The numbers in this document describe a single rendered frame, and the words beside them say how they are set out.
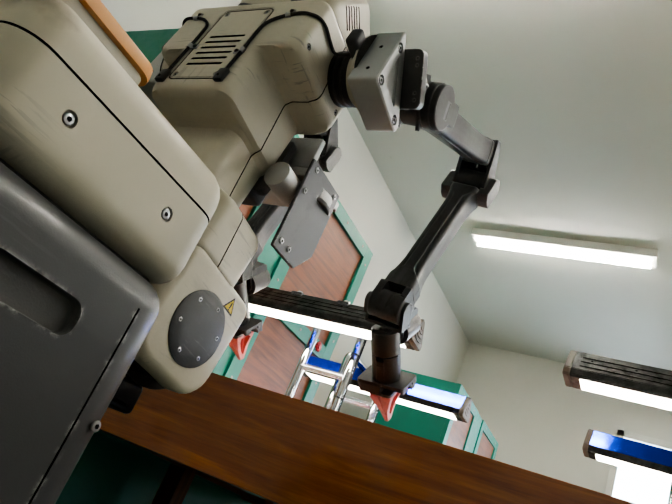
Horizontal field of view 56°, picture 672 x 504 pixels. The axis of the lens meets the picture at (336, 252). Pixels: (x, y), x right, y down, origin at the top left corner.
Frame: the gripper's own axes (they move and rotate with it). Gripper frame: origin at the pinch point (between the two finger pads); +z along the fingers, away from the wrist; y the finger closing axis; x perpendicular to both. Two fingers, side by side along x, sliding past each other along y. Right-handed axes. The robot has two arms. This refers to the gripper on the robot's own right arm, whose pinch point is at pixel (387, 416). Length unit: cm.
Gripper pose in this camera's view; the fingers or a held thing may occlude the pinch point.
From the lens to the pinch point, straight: 133.8
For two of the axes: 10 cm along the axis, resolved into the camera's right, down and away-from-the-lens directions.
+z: 0.5, 9.5, 3.2
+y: -8.5, -1.3, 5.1
